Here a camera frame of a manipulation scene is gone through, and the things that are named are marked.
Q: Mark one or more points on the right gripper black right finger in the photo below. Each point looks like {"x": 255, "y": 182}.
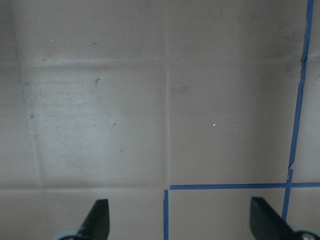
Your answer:
{"x": 266, "y": 224}

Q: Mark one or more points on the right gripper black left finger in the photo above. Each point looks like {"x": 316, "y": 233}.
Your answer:
{"x": 96, "y": 225}

